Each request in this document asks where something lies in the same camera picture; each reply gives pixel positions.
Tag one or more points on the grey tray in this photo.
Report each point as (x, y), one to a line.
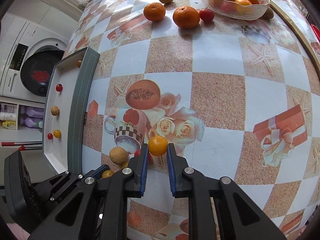
(81, 105)

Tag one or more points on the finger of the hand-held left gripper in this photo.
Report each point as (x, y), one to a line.
(67, 182)

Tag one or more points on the red cherry tomato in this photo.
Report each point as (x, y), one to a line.
(226, 6)
(206, 14)
(50, 136)
(59, 87)
(137, 153)

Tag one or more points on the yellow cherry tomato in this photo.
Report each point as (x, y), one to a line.
(158, 145)
(57, 133)
(108, 174)

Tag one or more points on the white washing machine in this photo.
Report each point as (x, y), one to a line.
(25, 62)

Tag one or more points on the clear glass bowl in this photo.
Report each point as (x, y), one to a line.
(252, 13)

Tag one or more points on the white shelf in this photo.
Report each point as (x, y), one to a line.
(18, 100)

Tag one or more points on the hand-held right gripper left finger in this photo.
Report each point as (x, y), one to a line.
(144, 167)

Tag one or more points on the white bottle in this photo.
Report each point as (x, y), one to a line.
(7, 116)

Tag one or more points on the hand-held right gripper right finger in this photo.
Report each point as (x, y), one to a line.
(171, 170)

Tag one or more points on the red plastic basin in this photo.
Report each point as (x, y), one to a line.
(316, 31)

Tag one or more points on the purple bottle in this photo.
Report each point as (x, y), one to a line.
(30, 123)
(32, 111)

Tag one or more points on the yellow green bottle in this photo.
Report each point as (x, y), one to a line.
(8, 125)

